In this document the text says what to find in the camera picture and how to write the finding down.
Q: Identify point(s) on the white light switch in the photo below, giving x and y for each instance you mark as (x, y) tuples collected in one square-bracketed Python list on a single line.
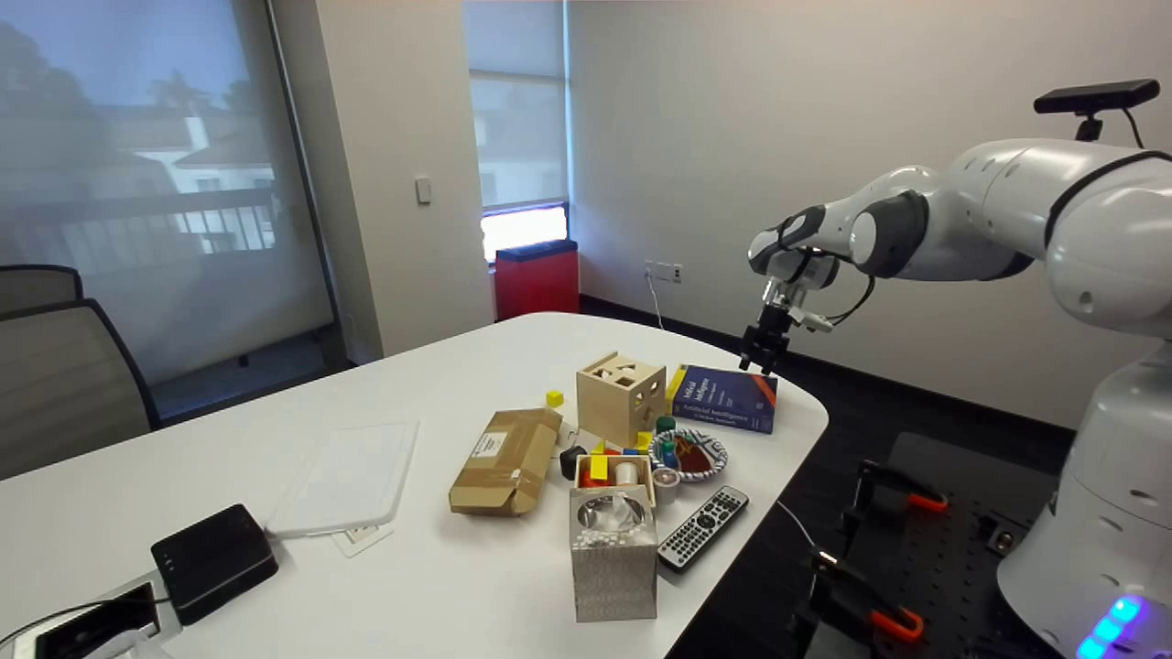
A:
[(424, 190)]

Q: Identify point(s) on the narrow window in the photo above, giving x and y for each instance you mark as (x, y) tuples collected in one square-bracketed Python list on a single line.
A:
[(517, 121)]

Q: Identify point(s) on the black stereo camera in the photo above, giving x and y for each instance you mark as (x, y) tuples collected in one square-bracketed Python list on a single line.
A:
[(1092, 98)]

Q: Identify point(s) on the wooden shape sorter box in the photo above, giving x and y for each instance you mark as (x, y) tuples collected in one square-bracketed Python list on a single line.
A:
[(616, 402)]

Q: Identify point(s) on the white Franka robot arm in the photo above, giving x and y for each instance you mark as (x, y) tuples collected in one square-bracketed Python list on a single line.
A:
[(1049, 232)]

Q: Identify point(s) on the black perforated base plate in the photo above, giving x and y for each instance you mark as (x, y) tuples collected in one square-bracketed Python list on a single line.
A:
[(965, 487)]

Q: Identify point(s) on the small black block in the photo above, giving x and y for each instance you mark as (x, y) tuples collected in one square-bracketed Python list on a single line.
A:
[(574, 463)]

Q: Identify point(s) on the red bin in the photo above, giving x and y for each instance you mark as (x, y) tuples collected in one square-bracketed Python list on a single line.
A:
[(536, 282)]

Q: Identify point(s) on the blue patterned paper bowl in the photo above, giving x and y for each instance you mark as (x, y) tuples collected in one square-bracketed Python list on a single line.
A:
[(691, 459)]

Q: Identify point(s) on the grey remote control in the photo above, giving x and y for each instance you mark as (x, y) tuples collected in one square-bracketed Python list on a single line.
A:
[(704, 527)]

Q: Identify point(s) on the wooden tray with blocks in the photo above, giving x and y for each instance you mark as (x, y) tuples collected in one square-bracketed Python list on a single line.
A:
[(611, 471)]

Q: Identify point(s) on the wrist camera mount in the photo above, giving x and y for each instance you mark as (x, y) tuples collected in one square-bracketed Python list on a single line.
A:
[(809, 319)]

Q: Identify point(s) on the large window roller shade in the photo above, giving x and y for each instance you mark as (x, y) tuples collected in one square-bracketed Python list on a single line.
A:
[(149, 170)]

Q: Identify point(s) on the flat black device box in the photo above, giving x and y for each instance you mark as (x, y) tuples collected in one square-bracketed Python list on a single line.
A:
[(214, 560)]

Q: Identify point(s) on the grey box with clear lid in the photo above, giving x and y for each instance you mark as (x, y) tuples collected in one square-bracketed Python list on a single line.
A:
[(613, 560)]

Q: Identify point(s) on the grey office chair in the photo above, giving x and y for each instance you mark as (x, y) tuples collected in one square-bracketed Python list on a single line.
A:
[(35, 287), (60, 388)]

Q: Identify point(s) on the thick blue cover book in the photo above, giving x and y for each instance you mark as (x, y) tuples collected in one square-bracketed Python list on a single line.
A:
[(726, 402)]

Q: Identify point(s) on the small yellow ball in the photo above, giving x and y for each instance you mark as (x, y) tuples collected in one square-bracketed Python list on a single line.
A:
[(555, 402)]

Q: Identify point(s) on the dark green cylinder block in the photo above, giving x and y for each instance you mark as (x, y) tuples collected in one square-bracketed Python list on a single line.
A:
[(666, 425)]

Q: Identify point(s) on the white wall outlet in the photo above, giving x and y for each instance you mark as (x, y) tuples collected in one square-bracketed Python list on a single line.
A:
[(666, 271)]

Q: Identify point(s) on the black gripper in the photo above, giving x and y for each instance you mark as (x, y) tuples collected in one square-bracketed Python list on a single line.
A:
[(772, 322)]

